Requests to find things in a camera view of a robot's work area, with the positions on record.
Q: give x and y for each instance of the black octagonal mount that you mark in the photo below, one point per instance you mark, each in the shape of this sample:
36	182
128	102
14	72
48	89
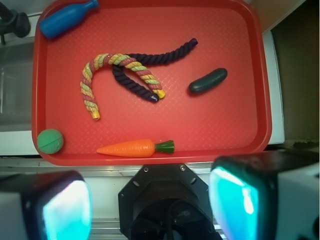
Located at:
166	202

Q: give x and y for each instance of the dark green toy cucumber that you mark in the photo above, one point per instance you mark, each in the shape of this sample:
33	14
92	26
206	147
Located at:
208	81

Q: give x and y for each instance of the black clamp knob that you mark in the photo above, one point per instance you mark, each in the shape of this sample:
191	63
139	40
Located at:
13	22

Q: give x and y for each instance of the orange toy carrot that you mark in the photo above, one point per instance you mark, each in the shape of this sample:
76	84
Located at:
142	148

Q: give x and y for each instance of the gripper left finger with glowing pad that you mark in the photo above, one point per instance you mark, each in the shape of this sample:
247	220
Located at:
45	206

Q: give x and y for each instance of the green ball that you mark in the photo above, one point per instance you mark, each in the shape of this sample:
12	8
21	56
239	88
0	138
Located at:
50	141

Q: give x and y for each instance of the blue plastic bottle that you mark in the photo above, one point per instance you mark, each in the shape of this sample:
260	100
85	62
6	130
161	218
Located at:
66	18

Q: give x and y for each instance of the red plastic tray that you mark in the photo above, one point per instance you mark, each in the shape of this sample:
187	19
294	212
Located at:
232	118

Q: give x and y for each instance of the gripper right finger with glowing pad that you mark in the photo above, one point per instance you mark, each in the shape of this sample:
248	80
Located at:
271	195

